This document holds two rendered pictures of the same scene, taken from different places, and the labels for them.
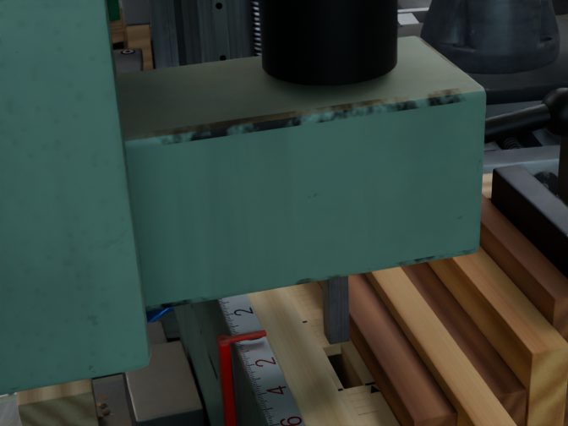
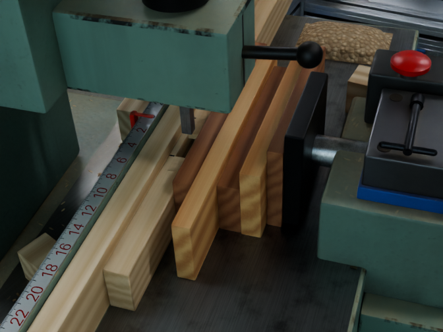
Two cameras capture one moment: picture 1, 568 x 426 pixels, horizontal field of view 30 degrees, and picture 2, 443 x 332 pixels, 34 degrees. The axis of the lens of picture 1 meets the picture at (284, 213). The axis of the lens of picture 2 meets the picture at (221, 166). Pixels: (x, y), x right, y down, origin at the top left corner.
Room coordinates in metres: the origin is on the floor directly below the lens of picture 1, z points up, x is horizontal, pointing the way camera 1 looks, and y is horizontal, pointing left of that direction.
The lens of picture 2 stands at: (0.00, -0.30, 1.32)
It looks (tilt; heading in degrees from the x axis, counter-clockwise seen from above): 41 degrees down; 33
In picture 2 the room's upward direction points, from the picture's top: 3 degrees counter-clockwise
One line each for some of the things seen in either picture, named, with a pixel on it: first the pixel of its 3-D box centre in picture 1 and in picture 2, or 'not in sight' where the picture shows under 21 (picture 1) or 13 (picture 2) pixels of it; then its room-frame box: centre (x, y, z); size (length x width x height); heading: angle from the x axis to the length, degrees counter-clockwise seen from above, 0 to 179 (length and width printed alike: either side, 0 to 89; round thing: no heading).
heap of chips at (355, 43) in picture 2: not in sight; (343, 37); (0.65, -0.05, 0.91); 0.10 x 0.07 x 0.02; 104
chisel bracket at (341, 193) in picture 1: (282, 181); (158, 47); (0.38, 0.00, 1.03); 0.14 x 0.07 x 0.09; 104
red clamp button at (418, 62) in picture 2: not in sight; (410, 62); (0.46, -0.18, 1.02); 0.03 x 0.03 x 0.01
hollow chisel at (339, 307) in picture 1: (335, 288); (186, 107); (0.38, -0.02, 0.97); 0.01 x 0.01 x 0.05; 14
